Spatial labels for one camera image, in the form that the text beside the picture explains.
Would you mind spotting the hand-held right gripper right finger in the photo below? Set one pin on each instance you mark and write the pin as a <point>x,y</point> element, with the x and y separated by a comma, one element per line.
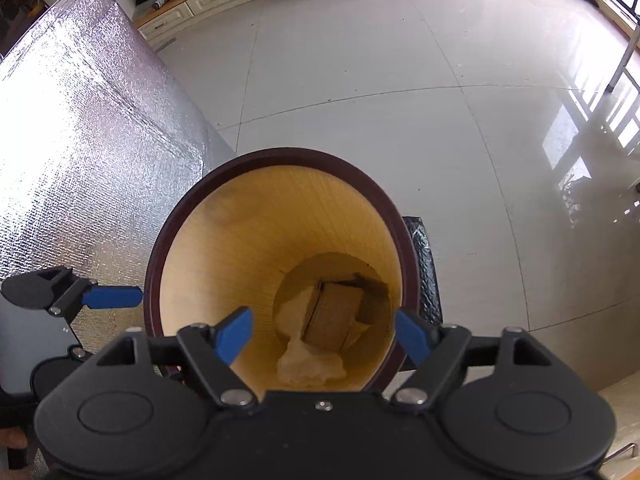
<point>413,335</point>

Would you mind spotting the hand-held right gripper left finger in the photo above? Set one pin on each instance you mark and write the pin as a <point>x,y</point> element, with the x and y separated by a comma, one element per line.
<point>234,334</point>

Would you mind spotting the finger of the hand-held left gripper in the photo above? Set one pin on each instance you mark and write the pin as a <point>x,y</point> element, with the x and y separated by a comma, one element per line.
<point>112,297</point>

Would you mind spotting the wooden bin with dark rim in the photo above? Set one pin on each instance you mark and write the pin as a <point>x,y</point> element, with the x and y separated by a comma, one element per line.
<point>260,240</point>

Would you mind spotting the person's left hand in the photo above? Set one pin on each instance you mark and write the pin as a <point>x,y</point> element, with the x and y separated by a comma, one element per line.
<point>11,439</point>

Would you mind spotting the black bubble wrap bag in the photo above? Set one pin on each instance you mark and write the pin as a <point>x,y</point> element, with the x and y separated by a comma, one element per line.
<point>425,270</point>

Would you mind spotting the crumpled white tissue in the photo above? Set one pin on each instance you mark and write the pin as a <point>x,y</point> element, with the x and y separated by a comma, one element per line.
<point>309,366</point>

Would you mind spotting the brown cardboard box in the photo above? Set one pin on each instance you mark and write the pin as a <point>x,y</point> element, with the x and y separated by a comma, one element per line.
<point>332,317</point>

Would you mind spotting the white table with foil side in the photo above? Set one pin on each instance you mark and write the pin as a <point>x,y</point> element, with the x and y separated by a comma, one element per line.
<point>85,160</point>

